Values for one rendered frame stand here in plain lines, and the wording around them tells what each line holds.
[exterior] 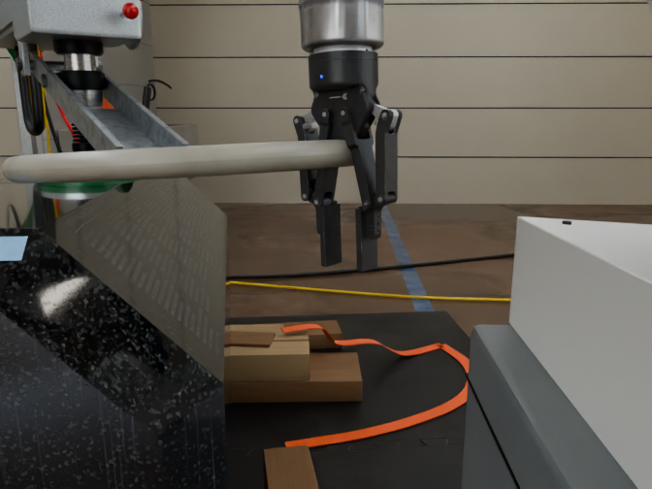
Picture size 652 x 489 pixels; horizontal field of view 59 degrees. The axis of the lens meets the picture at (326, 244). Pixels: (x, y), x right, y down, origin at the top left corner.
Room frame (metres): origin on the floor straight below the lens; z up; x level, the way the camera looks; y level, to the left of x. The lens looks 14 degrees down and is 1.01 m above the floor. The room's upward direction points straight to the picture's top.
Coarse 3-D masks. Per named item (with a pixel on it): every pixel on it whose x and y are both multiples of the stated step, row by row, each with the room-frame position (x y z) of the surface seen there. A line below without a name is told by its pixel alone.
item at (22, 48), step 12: (0, 0) 1.50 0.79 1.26; (0, 12) 1.52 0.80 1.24; (0, 24) 1.54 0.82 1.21; (12, 24) 1.45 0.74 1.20; (0, 36) 1.64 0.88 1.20; (12, 36) 1.58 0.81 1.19; (0, 48) 1.88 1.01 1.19; (12, 48) 1.88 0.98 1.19; (24, 48) 1.41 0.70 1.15; (48, 48) 1.88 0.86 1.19; (24, 60) 1.41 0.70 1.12; (96, 60) 1.50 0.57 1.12; (24, 72) 1.41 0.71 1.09
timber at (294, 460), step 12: (264, 456) 1.32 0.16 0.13; (276, 456) 1.32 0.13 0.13; (288, 456) 1.32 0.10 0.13; (300, 456) 1.32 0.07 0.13; (264, 468) 1.31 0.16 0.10; (276, 468) 1.27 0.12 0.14; (288, 468) 1.27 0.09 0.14; (300, 468) 1.27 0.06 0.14; (312, 468) 1.27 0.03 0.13; (264, 480) 1.33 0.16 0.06; (276, 480) 1.22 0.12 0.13; (288, 480) 1.22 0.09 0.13; (300, 480) 1.22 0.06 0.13; (312, 480) 1.22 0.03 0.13
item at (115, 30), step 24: (24, 0) 1.18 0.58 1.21; (48, 0) 1.19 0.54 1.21; (72, 0) 1.22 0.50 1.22; (96, 0) 1.24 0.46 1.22; (120, 0) 1.27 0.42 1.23; (24, 24) 1.21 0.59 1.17; (48, 24) 1.19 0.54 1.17; (72, 24) 1.21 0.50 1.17; (96, 24) 1.24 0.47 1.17; (120, 24) 1.27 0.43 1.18; (72, 48) 1.26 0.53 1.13; (96, 48) 1.29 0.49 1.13
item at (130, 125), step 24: (48, 72) 1.30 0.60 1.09; (72, 96) 1.15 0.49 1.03; (120, 96) 1.25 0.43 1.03; (72, 120) 1.15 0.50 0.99; (96, 120) 1.03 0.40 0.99; (120, 120) 1.19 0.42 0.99; (144, 120) 1.14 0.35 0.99; (96, 144) 1.02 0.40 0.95; (120, 144) 0.93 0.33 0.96; (144, 144) 1.08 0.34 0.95; (168, 144) 1.04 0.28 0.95
